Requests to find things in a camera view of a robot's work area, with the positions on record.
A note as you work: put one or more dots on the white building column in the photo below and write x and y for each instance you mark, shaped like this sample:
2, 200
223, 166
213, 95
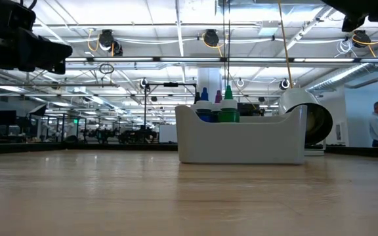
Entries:
210, 78

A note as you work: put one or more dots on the large blue-capped food coloring bottle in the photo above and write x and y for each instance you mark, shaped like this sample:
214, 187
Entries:
205, 115

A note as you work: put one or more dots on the silver ventilation duct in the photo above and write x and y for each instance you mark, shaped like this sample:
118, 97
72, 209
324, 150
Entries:
346, 75

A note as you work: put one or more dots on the black background robot rig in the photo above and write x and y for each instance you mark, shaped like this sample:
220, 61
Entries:
136, 135

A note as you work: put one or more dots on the white board panel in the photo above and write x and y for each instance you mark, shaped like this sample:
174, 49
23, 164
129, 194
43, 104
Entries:
167, 134

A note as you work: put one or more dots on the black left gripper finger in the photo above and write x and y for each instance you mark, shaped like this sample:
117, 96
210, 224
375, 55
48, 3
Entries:
60, 69
41, 52

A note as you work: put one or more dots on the long light strip fixture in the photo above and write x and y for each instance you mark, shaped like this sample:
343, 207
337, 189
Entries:
126, 59

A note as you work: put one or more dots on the white cylindrical device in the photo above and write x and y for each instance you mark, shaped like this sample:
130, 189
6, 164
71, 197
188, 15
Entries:
294, 96

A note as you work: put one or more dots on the large magenta-capped food coloring bottle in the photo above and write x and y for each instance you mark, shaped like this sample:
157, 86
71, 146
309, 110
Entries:
218, 97

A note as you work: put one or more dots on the black computer monitor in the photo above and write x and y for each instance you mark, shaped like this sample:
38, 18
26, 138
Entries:
4, 118

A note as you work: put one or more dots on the large black-capped food coloring bottle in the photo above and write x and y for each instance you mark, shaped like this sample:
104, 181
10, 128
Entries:
197, 97

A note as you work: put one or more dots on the black gantry frame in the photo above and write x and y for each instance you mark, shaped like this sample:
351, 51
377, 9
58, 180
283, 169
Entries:
171, 84

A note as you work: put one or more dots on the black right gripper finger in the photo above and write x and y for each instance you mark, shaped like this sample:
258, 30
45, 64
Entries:
353, 23

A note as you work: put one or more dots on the large green-capped food coloring bottle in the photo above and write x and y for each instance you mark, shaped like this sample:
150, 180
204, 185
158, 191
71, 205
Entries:
228, 116

